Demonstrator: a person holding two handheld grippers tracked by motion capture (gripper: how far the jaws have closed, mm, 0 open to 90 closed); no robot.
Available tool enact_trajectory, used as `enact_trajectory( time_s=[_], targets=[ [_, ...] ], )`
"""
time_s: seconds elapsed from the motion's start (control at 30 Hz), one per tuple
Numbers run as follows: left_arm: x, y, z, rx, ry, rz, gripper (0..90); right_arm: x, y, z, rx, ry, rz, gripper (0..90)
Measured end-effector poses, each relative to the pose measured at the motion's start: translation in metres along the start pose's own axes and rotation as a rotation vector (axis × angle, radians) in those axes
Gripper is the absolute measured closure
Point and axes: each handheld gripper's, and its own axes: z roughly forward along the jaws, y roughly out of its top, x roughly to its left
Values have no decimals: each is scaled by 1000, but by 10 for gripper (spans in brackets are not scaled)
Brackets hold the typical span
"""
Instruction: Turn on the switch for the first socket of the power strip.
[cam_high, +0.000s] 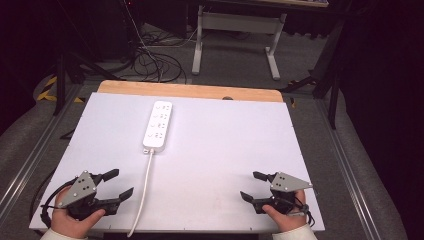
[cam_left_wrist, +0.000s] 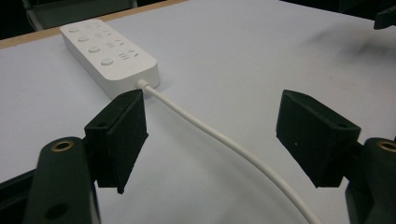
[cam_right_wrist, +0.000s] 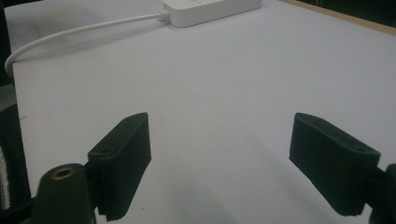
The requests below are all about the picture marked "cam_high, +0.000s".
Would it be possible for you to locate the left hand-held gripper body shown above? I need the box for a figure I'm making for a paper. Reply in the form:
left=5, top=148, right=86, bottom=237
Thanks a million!
left=56, top=170, right=120, bottom=221

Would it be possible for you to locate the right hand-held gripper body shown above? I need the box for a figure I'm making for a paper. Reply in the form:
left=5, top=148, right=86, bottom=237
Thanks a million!
left=253, top=171, right=314, bottom=216

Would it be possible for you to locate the person's left hand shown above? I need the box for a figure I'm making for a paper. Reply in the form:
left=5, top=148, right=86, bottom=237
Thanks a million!
left=50, top=190, right=107, bottom=240

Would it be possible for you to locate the person's right hand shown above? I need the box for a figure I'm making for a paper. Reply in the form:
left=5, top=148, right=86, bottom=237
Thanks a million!
left=261, top=189, right=309, bottom=233

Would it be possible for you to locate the white board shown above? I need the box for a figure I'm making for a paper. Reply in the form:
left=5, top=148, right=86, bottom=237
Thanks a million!
left=28, top=91, right=326, bottom=234

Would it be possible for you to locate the white power strip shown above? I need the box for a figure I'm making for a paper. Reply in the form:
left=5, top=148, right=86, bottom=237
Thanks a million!
left=142, top=100, right=174, bottom=155

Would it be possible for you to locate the black metal stand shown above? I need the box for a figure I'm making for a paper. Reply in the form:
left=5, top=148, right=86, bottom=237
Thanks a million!
left=52, top=49, right=127, bottom=117
left=280, top=19, right=345, bottom=130

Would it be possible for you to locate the yellow and black tape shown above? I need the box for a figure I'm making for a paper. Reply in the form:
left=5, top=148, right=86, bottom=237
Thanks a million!
left=36, top=75, right=85, bottom=104

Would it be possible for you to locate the wooden table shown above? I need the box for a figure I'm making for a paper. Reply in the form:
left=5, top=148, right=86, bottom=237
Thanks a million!
left=96, top=79, right=285, bottom=103

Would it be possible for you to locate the black curtain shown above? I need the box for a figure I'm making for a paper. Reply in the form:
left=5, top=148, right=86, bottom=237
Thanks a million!
left=338, top=0, right=424, bottom=240

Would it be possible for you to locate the white power strip cable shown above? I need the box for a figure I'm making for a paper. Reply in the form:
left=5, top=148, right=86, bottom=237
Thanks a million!
left=126, top=148, right=156, bottom=239

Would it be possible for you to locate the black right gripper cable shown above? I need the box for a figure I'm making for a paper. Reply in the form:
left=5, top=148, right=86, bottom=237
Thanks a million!
left=285, top=196, right=316, bottom=228

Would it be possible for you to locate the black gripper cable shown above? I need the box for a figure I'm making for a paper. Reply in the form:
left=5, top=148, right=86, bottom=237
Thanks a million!
left=29, top=177, right=80, bottom=229
left=285, top=196, right=316, bottom=228

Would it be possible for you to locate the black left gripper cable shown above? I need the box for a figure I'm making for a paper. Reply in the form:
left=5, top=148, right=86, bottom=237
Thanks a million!
left=29, top=177, right=80, bottom=229

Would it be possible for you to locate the aluminium rail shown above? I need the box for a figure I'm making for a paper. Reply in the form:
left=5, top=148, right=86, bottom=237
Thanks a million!
left=315, top=99, right=377, bottom=240
left=0, top=84, right=83, bottom=216

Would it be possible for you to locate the tangle of black cables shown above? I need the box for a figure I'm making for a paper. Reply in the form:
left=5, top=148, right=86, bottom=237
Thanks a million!
left=131, top=45, right=188, bottom=84

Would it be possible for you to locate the thin white cable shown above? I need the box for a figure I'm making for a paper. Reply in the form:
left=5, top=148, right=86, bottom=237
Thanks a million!
left=123, top=0, right=198, bottom=48

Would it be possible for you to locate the white metal desk frame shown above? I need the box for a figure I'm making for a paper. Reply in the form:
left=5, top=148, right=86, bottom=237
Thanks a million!
left=191, top=4, right=288, bottom=82

